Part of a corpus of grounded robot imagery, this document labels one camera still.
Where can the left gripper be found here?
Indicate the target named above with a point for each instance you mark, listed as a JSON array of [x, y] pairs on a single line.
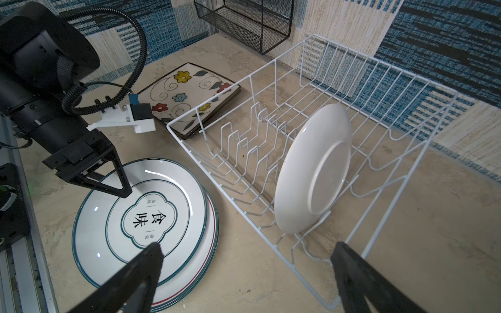
[[91, 162]]

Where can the white wire dish rack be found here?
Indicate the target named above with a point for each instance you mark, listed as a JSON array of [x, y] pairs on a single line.
[[395, 115]]

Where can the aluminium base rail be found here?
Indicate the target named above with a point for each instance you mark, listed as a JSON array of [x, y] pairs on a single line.
[[26, 285]]

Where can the black wire shelf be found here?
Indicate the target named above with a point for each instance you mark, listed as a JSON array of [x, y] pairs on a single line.
[[260, 25]]

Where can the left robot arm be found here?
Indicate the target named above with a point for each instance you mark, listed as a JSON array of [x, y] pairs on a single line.
[[43, 62]]

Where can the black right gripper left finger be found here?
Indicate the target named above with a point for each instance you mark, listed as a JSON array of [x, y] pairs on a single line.
[[131, 289]]

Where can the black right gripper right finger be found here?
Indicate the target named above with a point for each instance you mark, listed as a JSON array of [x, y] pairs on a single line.
[[360, 284]]

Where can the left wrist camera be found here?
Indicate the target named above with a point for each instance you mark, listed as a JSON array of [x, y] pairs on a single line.
[[133, 114]]

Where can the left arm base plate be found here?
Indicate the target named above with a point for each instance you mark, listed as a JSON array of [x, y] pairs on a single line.
[[14, 219]]

